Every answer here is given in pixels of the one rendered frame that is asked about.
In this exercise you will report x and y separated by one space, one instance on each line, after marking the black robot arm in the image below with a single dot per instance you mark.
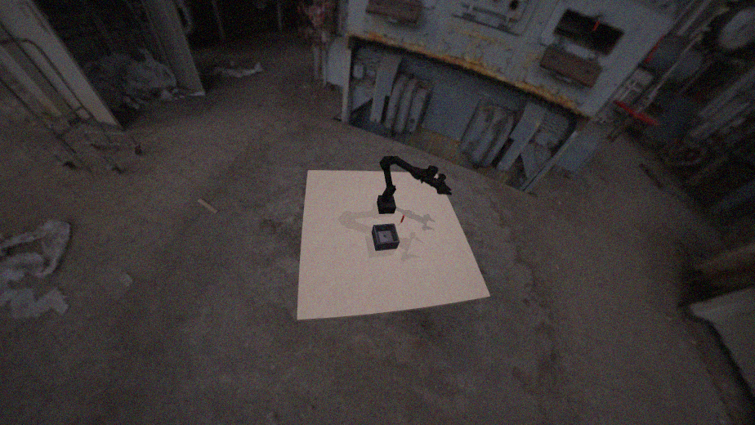
425 175

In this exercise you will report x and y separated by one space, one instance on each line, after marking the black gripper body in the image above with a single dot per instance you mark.
437 185

